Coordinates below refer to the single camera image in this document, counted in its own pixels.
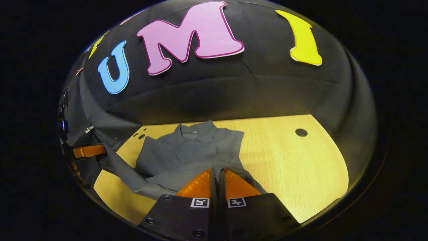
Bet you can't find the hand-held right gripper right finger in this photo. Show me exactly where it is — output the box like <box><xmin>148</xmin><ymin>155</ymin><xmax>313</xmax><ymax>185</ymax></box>
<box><xmin>219</xmin><ymin>167</ymin><xmax>301</xmax><ymax>241</ymax></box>

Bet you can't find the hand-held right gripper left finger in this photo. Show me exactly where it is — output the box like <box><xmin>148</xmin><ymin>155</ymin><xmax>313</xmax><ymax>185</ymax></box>
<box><xmin>138</xmin><ymin>167</ymin><xmax>219</xmax><ymax>241</ymax></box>

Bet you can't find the grey collared shirt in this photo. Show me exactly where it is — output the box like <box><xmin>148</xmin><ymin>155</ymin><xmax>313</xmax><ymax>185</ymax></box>
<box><xmin>97</xmin><ymin>120</ymin><xmax>268</xmax><ymax>201</ymax></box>

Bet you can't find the black backdrop cloth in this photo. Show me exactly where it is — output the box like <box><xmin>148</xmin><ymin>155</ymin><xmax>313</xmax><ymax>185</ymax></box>
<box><xmin>60</xmin><ymin>0</ymin><xmax>378</xmax><ymax>201</ymax></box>

